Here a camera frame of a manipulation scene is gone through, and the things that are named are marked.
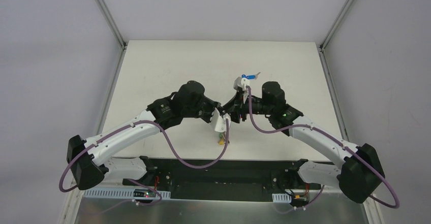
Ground large metal keyring with keys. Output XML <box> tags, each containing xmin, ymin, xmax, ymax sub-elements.
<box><xmin>218</xmin><ymin>132</ymin><xmax>230</xmax><ymax>145</ymax></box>

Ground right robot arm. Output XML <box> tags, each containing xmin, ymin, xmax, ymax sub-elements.
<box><xmin>223</xmin><ymin>77</ymin><xmax>385</xmax><ymax>204</ymax></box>

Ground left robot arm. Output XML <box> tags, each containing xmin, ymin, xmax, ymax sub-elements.
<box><xmin>60</xmin><ymin>81</ymin><xmax>230</xmax><ymax>190</ymax></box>

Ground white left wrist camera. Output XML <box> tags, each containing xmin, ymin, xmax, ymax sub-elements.
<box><xmin>210</xmin><ymin>109</ymin><xmax>231</xmax><ymax>133</ymax></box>

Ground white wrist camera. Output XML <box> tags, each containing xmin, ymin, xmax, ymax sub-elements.
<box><xmin>210</xmin><ymin>109</ymin><xmax>231</xmax><ymax>133</ymax></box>
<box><xmin>233</xmin><ymin>77</ymin><xmax>250</xmax><ymax>102</ymax></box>

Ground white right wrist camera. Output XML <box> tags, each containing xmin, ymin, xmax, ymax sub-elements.
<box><xmin>233</xmin><ymin>77</ymin><xmax>250</xmax><ymax>102</ymax></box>

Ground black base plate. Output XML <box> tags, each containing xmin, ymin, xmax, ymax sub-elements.
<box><xmin>138</xmin><ymin>157</ymin><xmax>321</xmax><ymax>202</ymax></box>

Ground right white cable duct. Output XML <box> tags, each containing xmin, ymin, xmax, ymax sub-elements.
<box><xmin>272</xmin><ymin>193</ymin><xmax>292</xmax><ymax>203</ymax></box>

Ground white cable duct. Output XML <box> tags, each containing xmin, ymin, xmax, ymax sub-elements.
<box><xmin>83</xmin><ymin>187</ymin><xmax>171</xmax><ymax>200</ymax></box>
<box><xmin>272</xmin><ymin>193</ymin><xmax>292</xmax><ymax>203</ymax></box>

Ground right aluminium frame post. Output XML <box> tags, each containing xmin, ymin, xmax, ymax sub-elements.
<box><xmin>319</xmin><ymin>0</ymin><xmax>356</xmax><ymax>52</ymax></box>

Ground aluminium frame post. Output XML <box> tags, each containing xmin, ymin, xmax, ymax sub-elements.
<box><xmin>95</xmin><ymin>0</ymin><xmax>127</xmax><ymax>50</ymax></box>
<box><xmin>319</xmin><ymin>0</ymin><xmax>356</xmax><ymax>52</ymax></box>

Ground left white cable duct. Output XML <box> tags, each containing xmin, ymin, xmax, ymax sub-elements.
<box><xmin>83</xmin><ymin>187</ymin><xmax>171</xmax><ymax>200</ymax></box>

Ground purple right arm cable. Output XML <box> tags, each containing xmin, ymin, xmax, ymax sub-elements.
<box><xmin>246</xmin><ymin>86</ymin><xmax>401</xmax><ymax>210</ymax></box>

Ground left aluminium frame post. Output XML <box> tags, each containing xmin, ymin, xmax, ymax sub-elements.
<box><xmin>95</xmin><ymin>0</ymin><xmax>127</xmax><ymax>50</ymax></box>

